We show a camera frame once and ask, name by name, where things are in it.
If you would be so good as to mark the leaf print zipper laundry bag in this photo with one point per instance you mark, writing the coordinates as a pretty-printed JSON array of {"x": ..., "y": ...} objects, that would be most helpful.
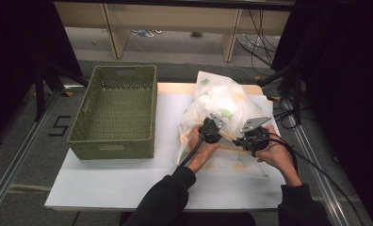
[{"x": 222, "y": 97}]

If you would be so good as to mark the white table board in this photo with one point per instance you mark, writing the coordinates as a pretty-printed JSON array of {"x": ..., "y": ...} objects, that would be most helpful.
[{"x": 112, "y": 188}]

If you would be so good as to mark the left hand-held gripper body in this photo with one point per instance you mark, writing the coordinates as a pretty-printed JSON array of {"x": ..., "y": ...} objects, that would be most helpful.
[{"x": 210, "y": 130}]

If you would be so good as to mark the black metal stand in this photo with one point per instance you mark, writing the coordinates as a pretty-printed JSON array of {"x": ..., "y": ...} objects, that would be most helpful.
[
  {"x": 39, "y": 94},
  {"x": 297, "y": 94}
]

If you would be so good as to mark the aluminium floor rail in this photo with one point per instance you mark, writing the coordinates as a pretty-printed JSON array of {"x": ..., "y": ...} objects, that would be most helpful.
[
  {"x": 335, "y": 207},
  {"x": 19, "y": 157}
]

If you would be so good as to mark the black curtain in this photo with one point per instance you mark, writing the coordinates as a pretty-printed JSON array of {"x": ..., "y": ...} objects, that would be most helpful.
[
  {"x": 348, "y": 78},
  {"x": 18, "y": 47}
]

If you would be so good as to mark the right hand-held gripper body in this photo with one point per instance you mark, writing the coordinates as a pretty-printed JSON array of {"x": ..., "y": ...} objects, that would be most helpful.
[{"x": 253, "y": 138}]

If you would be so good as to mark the person's right hand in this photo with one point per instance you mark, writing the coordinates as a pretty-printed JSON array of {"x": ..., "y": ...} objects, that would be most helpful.
[{"x": 277, "y": 155}]

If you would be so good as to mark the small dark floor block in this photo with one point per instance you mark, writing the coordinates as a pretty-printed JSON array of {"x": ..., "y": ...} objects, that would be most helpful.
[{"x": 196, "y": 34}]

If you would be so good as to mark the beige wooden shelf unit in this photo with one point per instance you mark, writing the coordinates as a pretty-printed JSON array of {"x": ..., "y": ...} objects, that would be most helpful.
[{"x": 175, "y": 19}]

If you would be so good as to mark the green woven basket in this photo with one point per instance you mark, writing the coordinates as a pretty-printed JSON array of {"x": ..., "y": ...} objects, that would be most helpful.
[{"x": 118, "y": 109}]

